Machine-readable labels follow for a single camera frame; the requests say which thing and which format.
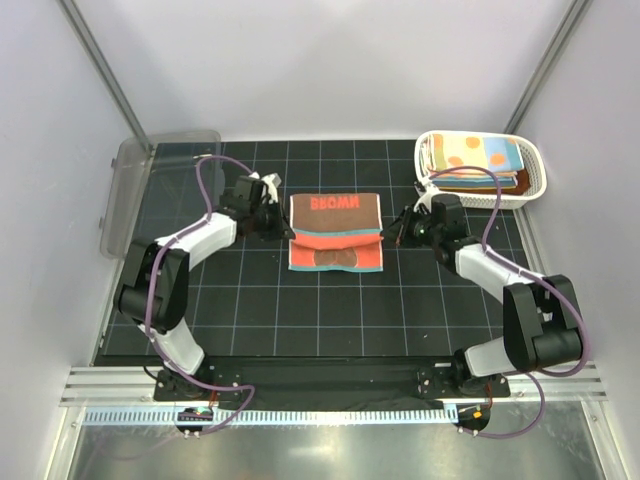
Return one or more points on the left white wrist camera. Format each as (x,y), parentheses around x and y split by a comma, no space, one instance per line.
(269,186)

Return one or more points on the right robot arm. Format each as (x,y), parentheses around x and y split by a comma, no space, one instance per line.
(543,330)

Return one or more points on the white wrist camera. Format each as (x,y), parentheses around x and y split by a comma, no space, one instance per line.
(425,193)
(269,186)

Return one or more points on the aluminium rail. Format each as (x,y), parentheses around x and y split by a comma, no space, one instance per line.
(112,386)

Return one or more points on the salmon pink towel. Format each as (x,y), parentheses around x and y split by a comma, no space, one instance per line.
(336,232)

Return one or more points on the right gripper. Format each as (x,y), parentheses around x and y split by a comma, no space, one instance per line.
(395,231)

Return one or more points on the peach dotted towel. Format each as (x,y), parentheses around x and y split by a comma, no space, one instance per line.
(448,149)

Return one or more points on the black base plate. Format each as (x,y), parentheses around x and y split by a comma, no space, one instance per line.
(332,383)

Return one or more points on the brown towel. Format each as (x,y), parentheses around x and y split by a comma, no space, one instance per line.
(522,185)

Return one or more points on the white slotted cable duct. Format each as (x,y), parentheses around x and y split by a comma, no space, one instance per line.
(191,417)

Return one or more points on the light blue dotted towel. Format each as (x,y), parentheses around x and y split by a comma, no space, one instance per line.
(474,179)

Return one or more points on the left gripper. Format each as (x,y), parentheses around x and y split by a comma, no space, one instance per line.
(281,227)

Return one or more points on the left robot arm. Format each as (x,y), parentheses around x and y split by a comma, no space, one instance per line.
(152,290)

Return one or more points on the clear plastic bin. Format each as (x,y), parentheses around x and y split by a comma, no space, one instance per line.
(154,190)

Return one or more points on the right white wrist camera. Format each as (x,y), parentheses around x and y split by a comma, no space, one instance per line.
(425,193)

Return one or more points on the black grid mat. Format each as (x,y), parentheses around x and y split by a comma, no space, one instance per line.
(245,301)

